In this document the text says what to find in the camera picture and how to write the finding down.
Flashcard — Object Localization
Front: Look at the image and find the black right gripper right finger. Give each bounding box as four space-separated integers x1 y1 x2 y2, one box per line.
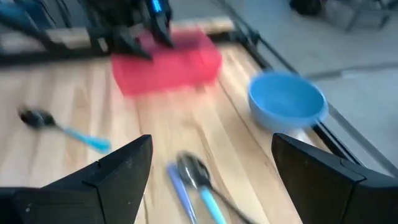
271 133 368 224

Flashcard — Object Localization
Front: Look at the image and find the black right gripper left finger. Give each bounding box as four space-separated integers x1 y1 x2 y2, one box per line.
43 134 154 224

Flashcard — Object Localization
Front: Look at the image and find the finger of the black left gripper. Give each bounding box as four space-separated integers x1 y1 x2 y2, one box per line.
145 8 175 50
116 29 154 61

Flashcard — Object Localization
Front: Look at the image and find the pink plastic bin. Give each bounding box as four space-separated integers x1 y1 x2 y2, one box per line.
111 29 223 98

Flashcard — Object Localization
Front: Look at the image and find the grey-blue bowl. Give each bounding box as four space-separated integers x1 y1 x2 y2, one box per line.
247 71 330 133

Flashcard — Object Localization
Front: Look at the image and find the teal-handled black utensil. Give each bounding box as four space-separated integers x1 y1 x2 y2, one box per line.
17 106 112 154

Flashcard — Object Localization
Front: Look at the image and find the light-blue-handled spoon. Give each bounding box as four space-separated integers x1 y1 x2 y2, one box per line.
198 185 228 224

